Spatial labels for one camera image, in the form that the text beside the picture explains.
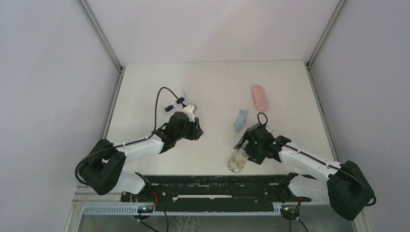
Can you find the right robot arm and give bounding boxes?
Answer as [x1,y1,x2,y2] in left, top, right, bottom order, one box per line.
[228,124,377,221]

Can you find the aluminium frame rail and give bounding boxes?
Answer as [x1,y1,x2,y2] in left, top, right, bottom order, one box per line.
[72,182,364,217]

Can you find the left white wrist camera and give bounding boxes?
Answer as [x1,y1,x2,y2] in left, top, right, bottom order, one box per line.
[181,103,197,122]

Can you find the right black camera cable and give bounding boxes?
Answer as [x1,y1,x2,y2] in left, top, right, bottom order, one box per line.
[257,112,377,207]

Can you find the light blue cloth right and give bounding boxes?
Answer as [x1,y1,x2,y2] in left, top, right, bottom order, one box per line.
[233,109,248,132]

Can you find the black camera cable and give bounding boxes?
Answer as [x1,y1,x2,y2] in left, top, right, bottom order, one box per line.
[257,112,377,207]
[74,86,188,187]

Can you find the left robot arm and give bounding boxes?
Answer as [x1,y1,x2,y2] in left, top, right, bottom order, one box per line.
[74,111,204,195]

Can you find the patterned glasses case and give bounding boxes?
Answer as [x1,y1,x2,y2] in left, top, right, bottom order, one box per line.
[228,149,249,174]

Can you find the white sunglasses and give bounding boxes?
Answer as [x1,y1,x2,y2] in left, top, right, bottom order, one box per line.
[161,88,188,114]

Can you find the pink glasses case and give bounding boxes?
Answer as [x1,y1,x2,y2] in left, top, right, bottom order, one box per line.
[251,85,269,111]

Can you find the left black camera cable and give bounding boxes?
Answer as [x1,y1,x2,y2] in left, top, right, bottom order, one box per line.
[74,86,188,187]

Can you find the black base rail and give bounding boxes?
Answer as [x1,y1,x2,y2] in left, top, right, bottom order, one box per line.
[120,174,311,214]

